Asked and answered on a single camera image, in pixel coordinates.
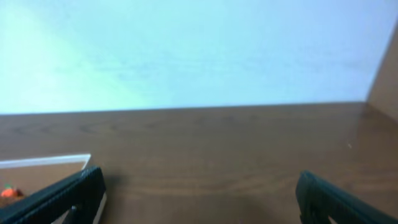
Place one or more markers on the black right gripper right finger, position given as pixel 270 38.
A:
pixel 322 202

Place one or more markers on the brown plush capybara toy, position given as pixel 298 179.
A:
pixel 10 195

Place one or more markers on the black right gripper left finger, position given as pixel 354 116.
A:
pixel 79 198

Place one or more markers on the white cardboard box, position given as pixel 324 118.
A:
pixel 35 174

